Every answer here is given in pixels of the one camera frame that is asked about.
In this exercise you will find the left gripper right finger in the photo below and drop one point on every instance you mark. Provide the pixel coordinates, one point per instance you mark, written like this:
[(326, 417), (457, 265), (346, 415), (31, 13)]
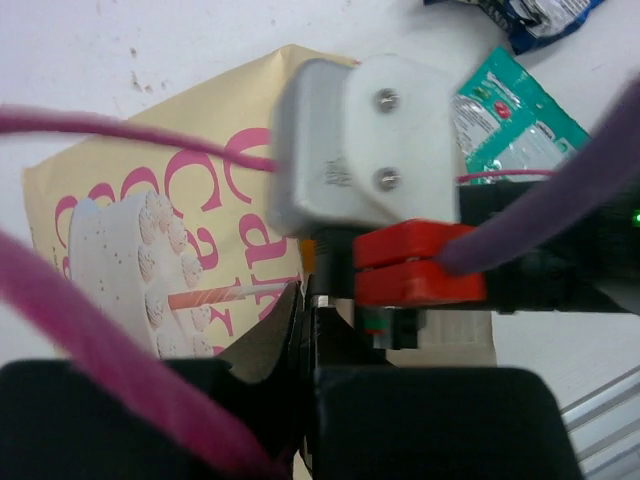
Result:
[(369, 419)]

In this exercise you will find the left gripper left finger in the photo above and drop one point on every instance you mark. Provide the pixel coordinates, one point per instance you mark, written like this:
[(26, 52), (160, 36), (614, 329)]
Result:
[(56, 423)]

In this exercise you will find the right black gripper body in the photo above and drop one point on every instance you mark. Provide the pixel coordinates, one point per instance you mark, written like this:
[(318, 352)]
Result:
[(590, 267)]

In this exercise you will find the teal mint candy packet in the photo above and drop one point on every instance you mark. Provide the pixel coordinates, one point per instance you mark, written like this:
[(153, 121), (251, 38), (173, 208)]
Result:
[(508, 127)]

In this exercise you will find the pink and cream paper bag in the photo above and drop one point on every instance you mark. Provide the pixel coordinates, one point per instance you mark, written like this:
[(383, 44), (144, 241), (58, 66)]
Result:
[(151, 244)]

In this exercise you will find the dark blue chips bag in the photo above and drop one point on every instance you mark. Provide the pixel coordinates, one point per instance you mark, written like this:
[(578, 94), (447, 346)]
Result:
[(535, 24)]

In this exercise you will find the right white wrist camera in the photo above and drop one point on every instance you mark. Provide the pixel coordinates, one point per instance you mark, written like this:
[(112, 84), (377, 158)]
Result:
[(366, 146)]

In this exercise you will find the aluminium front rail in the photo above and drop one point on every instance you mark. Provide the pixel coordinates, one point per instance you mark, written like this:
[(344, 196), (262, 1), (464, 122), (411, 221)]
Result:
[(604, 429)]

